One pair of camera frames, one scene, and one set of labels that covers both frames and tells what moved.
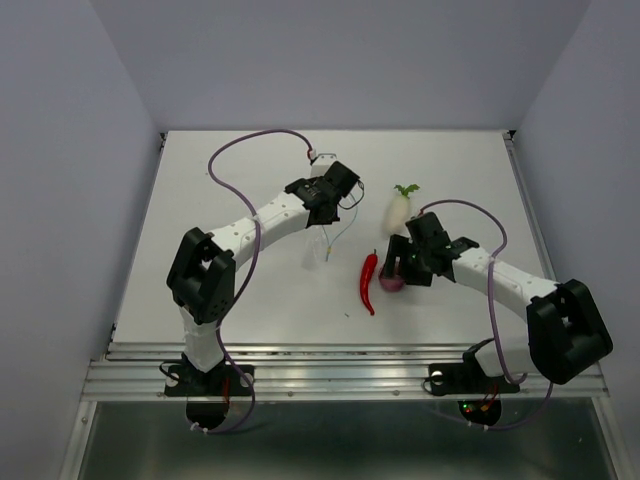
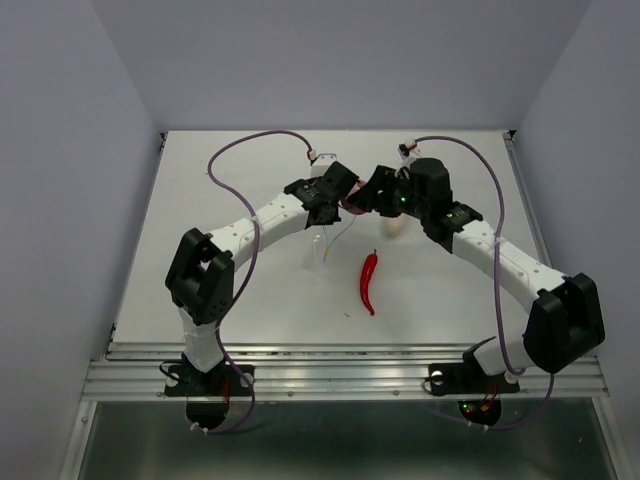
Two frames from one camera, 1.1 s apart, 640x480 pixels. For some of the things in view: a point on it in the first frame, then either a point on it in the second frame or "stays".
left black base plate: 188,380 stays
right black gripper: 398,246 to 367,196
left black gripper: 334,219 stays
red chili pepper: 366,280 stays
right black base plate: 465,379 stays
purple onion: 393,283 to 345,203
